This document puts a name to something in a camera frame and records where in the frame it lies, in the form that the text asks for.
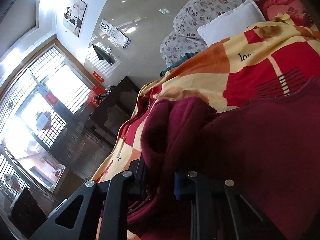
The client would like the maroon fleece garment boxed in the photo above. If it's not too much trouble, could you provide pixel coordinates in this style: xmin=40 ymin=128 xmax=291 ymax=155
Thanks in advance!
xmin=128 ymin=77 xmax=319 ymax=239

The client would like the dark wooden side table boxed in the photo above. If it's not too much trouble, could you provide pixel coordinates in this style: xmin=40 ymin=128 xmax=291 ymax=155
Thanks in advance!
xmin=85 ymin=76 xmax=139 ymax=147

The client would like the red gift box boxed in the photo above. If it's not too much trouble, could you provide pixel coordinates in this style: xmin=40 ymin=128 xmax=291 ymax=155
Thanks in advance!
xmin=88 ymin=85 xmax=105 ymax=106

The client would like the window with metal grille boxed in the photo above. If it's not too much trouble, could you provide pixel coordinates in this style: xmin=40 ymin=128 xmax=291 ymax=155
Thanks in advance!
xmin=1 ymin=40 xmax=103 ymax=199

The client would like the red orange love blanket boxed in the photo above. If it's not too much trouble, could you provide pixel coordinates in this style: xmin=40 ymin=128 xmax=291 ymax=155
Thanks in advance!
xmin=91 ymin=12 xmax=320 ymax=240

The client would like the teal cloth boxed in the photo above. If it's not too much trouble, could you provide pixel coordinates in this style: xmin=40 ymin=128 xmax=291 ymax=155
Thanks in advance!
xmin=160 ymin=52 xmax=198 ymax=77

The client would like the dark cloth on hook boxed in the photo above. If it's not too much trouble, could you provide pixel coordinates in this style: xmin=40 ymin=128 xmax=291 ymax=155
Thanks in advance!
xmin=93 ymin=44 xmax=115 ymax=65

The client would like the white pillow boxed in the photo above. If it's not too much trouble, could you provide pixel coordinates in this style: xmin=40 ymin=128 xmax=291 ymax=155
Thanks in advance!
xmin=197 ymin=0 xmax=265 ymax=47

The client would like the framed portrait photo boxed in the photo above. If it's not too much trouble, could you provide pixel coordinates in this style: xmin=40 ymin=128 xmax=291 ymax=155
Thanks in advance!
xmin=63 ymin=0 xmax=87 ymax=37

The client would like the red pink embroidered pillow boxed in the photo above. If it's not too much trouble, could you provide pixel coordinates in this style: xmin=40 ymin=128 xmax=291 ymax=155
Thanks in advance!
xmin=257 ymin=0 xmax=313 ymax=27

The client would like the floral quilt bundle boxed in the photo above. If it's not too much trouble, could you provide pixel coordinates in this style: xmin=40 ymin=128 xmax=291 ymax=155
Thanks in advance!
xmin=160 ymin=0 xmax=257 ymax=67

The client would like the red wall sticker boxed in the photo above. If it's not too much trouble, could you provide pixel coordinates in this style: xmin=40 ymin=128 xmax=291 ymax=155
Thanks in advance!
xmin=93 ymin=71 xmax=104 ymax=83

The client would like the eye chart wall poster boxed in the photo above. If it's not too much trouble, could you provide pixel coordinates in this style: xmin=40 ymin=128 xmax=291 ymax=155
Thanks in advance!
xmin=100 ymin=20 xmax=131 ymax=48

